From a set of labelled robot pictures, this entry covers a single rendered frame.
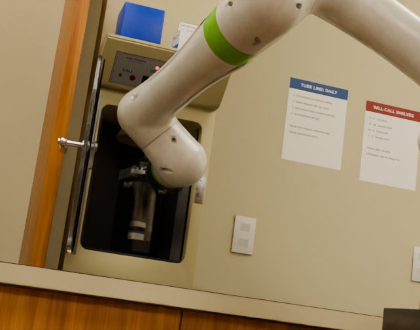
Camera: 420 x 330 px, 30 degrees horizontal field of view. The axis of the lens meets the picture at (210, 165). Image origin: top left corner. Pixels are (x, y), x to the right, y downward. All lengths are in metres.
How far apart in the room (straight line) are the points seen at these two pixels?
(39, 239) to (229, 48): 0.67
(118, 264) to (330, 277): 0.88
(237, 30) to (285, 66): 1.25
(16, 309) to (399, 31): 0.90
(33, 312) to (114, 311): 0.16
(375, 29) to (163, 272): 0.82
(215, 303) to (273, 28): 0.61
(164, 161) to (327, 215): 1.04
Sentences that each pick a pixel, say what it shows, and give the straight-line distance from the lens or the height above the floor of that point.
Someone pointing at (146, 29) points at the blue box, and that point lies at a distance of 1.92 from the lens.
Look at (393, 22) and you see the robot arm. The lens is 1.46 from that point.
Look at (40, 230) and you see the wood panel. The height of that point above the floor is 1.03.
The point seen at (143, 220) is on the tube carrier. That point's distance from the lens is 1.96.
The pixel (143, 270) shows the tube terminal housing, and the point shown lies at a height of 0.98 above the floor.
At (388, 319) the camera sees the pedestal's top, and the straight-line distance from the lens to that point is 1.40.
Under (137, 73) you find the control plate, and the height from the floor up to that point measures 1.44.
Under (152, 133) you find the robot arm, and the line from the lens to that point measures 1.64.
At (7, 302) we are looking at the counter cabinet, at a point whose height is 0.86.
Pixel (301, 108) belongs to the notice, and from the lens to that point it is 2.60.
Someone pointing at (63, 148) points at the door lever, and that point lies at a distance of 1.68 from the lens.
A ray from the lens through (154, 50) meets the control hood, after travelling 1.91.
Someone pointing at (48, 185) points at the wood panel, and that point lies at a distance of 1.82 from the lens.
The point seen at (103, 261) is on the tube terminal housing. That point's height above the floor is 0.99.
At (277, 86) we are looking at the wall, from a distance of 2.59.
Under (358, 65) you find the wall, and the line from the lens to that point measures 2.73.
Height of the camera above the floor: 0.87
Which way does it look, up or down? 12 degrees up
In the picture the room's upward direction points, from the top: 8 degrees clockwise
